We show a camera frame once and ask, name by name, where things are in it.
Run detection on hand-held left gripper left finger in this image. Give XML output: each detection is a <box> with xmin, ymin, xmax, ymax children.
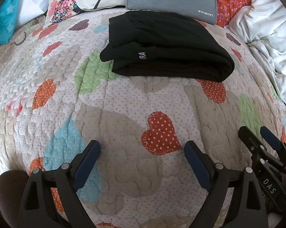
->
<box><xmin>18</xmin><ymin>140</ymin><xmax>101</xmax><ymax>228</ymax></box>

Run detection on red floral cushion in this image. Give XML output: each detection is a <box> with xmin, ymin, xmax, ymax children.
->
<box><xmin>214</xmin><ymin>0</ymin><xmax>260</xmax><ymax>28</ymax></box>

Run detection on black pants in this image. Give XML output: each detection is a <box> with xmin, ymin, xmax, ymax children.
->
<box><xmin>100</xmin><ymin>11</ymin><xmax>236</xmax><ymax>82</ymax></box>

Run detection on heart patterned quilt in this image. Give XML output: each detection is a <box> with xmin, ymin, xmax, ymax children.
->
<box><xmin>0</xmin><ymin>7</ymin><xmax>286</xmax><ymax>228</ymax></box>

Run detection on teal star scarf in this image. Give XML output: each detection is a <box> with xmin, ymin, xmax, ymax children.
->
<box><xmin>0</xmin><ymin>0</ymin><xmax>27</xmax><ymax>44</ymax></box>

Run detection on grey laptop bag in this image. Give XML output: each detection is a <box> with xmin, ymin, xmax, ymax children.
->
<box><xmin>125</xmin><ymin>0</ymin><xmax>217</xmax><ymax>25</ymax></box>

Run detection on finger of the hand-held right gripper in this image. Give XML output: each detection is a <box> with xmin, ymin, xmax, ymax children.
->
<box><xmin>260</xmin><ymin>126</ymin><xmax>286</xmax><ymax>162</ymax></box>
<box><xmin>238</xmin><ymin>125</ymin><xmax>268</xmax><ymax>163</ymax></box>

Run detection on white blanket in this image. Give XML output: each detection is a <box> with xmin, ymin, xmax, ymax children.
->
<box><xmin>225</xmin><ymin>0</ymin><xmax>286</xmax><ymax>111</ymax></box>

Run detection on white pillow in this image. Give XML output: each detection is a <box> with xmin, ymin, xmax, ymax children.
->
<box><xmin>15</xmin><ymin>0</ymin><xmax>51</xmax><ymax>28</ymax></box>

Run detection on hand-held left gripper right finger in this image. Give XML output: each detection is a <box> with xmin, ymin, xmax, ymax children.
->
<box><xmin>184</xmin><ymin>140</ymin><xmax>269</xmax><ymax>228</ymax></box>

